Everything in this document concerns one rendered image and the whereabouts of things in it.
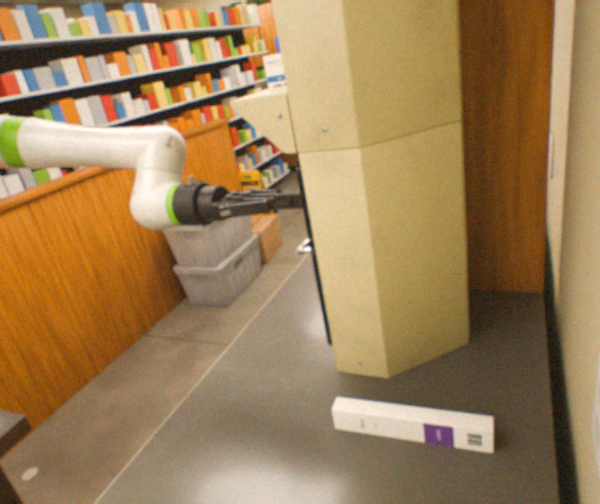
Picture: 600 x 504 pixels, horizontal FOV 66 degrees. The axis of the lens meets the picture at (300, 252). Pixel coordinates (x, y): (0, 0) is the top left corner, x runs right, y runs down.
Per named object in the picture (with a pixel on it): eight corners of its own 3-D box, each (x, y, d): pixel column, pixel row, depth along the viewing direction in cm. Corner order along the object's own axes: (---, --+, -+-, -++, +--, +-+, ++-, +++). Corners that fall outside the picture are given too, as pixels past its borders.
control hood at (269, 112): (353, 116, 105) (347, 70, 101) (297, 153, 78) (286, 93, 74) (307, 121, 109) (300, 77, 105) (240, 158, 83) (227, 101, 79)
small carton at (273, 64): (301, 83, 88) (296, 49, 85) (294, 86, 83) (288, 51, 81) (277, 87, 89) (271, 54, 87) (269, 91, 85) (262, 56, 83)
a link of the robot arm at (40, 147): (45, 175, 112) (13, 160, 101) (51, 130, 113) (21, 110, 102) (190, 183, 109) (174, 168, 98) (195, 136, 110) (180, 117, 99)
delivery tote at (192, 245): (260, 233, 356) (251, 193, 343) (219, 269, 307) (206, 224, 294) (216, 233, 374) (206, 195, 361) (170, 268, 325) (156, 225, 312)
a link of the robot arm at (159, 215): (151, 233, 110) (116, 225, 100) (157, 183, 111) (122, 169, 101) (199, 233, 104) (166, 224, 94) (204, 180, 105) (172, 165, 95)
